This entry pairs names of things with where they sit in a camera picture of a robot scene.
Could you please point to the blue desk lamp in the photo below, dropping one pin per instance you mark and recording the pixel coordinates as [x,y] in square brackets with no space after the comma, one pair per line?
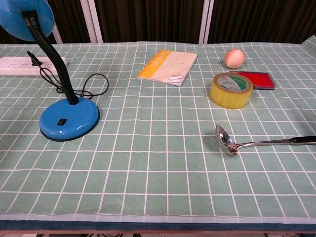
[69,121]

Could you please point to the green grid tablecloth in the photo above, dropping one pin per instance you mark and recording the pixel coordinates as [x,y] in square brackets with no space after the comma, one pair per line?
[158,160]

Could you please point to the orange and white notebook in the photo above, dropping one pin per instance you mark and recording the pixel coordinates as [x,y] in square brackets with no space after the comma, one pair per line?
[170,66]

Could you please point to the yellow tape roll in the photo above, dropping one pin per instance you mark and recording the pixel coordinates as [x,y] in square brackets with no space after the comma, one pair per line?
[230,95]

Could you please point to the pink peach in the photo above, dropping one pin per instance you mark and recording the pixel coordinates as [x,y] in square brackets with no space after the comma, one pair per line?
[234,58]

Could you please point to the dark curtain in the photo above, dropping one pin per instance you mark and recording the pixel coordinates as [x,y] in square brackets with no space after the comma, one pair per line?
[150,19]

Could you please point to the red ink pad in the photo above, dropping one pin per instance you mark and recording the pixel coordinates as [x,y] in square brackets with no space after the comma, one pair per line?
[261,79]

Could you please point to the white power strip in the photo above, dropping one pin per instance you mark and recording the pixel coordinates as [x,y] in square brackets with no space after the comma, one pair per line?
[14,66]

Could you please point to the white frame post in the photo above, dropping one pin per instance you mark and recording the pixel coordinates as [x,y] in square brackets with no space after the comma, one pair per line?
[205,21]
[57,34]
[92,21]

